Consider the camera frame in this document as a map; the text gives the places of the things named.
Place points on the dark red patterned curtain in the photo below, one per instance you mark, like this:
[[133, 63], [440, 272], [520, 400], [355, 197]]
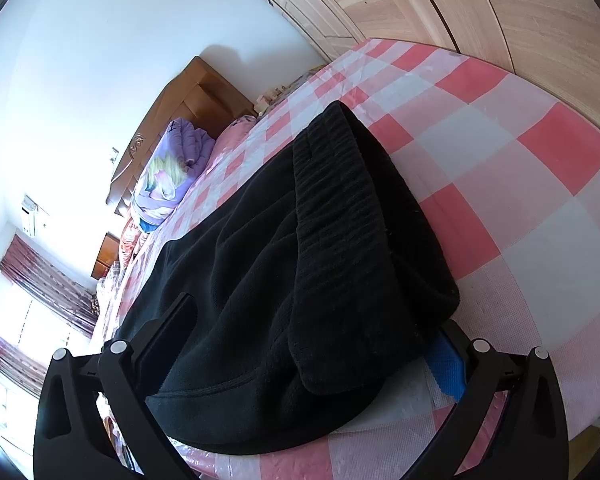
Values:
[[45, 280]]

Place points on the nightstand with floral cover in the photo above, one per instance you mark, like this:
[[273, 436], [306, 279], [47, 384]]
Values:
[[302, 80]]

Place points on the floral blanket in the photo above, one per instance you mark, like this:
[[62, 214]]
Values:
[[109, 295]]

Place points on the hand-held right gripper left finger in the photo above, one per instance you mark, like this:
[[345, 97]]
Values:
[[172, 330]]

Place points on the pink pillow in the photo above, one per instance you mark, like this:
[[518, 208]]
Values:
[[237, 127]]

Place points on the white air conditioner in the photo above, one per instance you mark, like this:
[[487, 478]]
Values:
[[32, 215]]

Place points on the black pants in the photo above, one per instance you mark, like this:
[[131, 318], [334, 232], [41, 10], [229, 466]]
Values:
[[305, 260]]

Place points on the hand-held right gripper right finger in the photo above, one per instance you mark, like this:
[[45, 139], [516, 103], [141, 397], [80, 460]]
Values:
[[447, 365]]

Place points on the pink checkered bed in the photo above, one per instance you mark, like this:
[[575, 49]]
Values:
[[505, 185]]

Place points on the wooden bed headboard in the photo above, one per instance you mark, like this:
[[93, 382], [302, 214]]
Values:
[[200, 90]]

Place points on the wooden nightstand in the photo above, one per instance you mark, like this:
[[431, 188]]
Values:
[[105, 257]]

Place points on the floral pillow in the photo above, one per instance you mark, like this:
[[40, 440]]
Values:
[[130, 240]]

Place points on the small white items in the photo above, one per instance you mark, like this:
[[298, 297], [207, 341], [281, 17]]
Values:
[[267, 100]]

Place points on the folded purple printed quilt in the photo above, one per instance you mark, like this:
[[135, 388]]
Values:
[[180, 160]]

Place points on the light wooden wardrobe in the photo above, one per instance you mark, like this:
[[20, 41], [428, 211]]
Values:
[[530, 10]]

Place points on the white wall socket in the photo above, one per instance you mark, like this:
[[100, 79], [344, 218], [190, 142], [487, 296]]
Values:
[[114, 155]]

